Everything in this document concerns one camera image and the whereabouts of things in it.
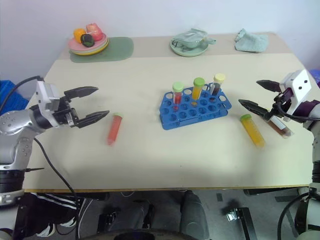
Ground blue plastic bin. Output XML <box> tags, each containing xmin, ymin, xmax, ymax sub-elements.
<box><xmin>308</xmin><ymin>68</ymin><xmax>320</xmax><ymax>90</ymax></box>

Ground blue plastic crate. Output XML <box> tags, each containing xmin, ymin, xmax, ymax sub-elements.
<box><xmin>0</xmin><ymin>79</ymin><xmax>30</xmax><ymax>115</ymax></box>

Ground orange toy fruit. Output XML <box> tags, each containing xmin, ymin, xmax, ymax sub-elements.
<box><xmin>73</xmin><ymin>28</ymin><xmax>87</xmax><ymax>44</ymax></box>

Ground pink plate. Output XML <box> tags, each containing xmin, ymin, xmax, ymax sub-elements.
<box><xmin>68</xmin><ymin>36</ymin><xmax>108</xmax><ymax>51</ymax></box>

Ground dark green toy fruit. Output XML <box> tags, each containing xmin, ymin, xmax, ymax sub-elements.
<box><xmin>80</xmin><ymin>33</ymin><xmax>95</xmax><ymax>48</ymax></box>

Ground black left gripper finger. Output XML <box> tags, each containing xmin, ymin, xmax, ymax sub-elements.
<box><xmin>74</xmin><ymin>110</ymin><xmax>111</xmax><ymax>129</ymax></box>
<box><xmin>64</xmin><ymin>86</ymin><xmax>99</xmax><ymax>101</ymax></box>

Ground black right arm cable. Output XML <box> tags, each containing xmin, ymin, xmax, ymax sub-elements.
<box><xmin>271</xmin><ymin>92</ymin><xmax>311</xmax><ymax>237</ymax></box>

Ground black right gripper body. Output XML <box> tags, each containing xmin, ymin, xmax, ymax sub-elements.
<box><xmin>265</xmin><ymin>87</ymin><xmax>294</xmax><ymax>120</ymax></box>

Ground red tube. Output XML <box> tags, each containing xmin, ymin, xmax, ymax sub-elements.
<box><xmin>106</xmin><ymin>112</ymin><xmax>125</xmax><ymax>147</ymax></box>
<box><xmin>172</xmin><ymin>81</ymin><xmax>185</xmax><ymax>105</ymax></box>

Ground yellow plate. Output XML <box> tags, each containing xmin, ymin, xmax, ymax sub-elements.
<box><xmin>70</xmin><ymin>39</ymin><xmax>110</xmax><ymax>56</ymax></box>

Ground black trousers white stripes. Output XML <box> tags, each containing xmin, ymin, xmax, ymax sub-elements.
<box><xmin>14</xmin><ymin>191</ymin><xmax>87</xmax><ymax>227</ymax></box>

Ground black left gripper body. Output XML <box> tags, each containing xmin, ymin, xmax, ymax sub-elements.
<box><xmin>51</xmin><ymin>90</ymin><xmax>83</xmax><ymax>129</ymax></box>

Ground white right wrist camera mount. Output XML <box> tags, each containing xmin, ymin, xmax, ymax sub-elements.
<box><xmin>279</xmin><ymin>69</ymin><xmax>317</xmax><ymax>117</ymax></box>

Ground white sneaker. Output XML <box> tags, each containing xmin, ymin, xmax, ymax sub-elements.
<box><xmin>36</xmin><ymin>217</ymin><xmax>77</xmax><ymax>238</ymax></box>

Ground blue test tube rack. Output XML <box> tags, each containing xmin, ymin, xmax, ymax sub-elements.
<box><xmin>158</xmin><ymin>84</ymin><xmax>232</xmax><ymax>131</ymax></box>

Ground pink toy peach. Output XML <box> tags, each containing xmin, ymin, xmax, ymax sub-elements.
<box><xmin>85</xmin><ymin>22</ymin><xmax>104</xmax><ymax>42</ymax></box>

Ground dark tube yellow cap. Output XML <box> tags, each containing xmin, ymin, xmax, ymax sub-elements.
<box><xmin>209</xmin><ymin>72</ymin><xmax>227</xmax><ymax>97</ymax></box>

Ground dark grey rounded shape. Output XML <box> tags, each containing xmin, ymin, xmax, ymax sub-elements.
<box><xmin>179</xmin><ymin>190</ymin><xmax>210</xmax><ymax>240</ymax></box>

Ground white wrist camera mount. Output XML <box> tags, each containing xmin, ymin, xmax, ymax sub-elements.
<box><xmin>34</xmin><ymin>80</ymin><xmax>62</xmax><ymax>127</ymax></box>
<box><xmin>279</xmin><ymin>69</ymin><xmax>317</xmax><ymax>117</ymax></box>

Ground pale green plate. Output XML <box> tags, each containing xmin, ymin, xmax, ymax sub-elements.
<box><xmin>169</xmin><ymin>38</ymin><xmax>209</xmax><ymax>58</ymax></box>

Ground teal crumpled cloth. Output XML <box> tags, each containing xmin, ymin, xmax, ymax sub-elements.
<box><xmin>234</xmin><ymin>28</ymin><xmax>270</xmax><ymax>54</ymax></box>

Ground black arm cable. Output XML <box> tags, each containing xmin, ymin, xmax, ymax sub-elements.
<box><xmin>271</xmin><ymin>92</ymin><xmax>311</xmax><ymax>237</ymax></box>
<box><xmin>0</xmin><ymin>75</ymin><xmax>81</xmax><ymax>240</ymax></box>

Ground stacked plates with toy food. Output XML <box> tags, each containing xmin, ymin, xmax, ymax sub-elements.
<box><xmin>69</xmin><ymin>37</ymin><xmax>110</xmax><ymax>54</ymax></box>

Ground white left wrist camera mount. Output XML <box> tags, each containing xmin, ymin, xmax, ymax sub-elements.
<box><xmin>34</xmin><ymin>80</ymin><xmax>62</xmax><ymax>127</ymax></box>

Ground green placemat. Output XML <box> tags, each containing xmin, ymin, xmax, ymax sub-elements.
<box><xmin>69</xmin><ymin>36</ymin><xmax>135</xmax><ymax>64</ymax></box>

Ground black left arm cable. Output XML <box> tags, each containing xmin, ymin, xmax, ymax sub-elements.
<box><xmin>0</xmin><ymin>75</ymin><xmax>81</xmax><ymax>240</ymax></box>

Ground black metal bracket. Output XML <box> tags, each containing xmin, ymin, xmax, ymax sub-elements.
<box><xmin>223</xmin><ymin>206</ymin><xmax>260</xmax><ymax>240</ymax></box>

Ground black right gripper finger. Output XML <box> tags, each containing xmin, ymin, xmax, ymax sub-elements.
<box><xmin>238</xmin><ymin>98</ymin><xmax>271</xmax><ymax>119</ymax></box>
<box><xmin>256</xmin><ymin>79</ymin><xmax>283</xmax><ymax>94</ymax></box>

